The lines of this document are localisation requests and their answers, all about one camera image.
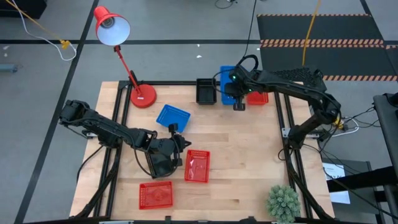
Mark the black floor box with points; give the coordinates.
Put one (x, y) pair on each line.
(21, 7)

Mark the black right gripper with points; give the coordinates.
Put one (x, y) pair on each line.
(241, 84)

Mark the black stand frame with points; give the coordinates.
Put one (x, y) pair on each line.
(373, 177)

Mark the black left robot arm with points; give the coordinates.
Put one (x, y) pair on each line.
(102, 127)

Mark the red desk lamp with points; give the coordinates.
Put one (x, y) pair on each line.
(143, 96)

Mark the grey-blue floor bar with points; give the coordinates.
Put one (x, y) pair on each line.
(7, 68)

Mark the green artificial plant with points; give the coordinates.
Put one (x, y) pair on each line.
(283, 203)

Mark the blue plastic basket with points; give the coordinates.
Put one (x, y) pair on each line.
(227, 72)
(171, 116)

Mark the black striped floor mat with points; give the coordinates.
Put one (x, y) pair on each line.
(342, 28)
(357, 62)

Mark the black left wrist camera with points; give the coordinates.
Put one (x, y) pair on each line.
(173, 127)

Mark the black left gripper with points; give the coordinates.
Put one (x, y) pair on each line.
(164, 149)

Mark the red plastic basket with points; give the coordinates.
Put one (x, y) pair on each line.
(259, 99)
(197, 166)
(155, 195)

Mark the white paper sheet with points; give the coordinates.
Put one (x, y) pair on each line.
(332, 169)

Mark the black perforated panel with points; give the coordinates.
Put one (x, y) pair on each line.
(298, 74)

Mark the black plastic basket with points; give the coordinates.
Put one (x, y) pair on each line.
(161, 170)
(206, 93)

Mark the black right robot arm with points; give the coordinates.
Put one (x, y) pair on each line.
(298, 88)

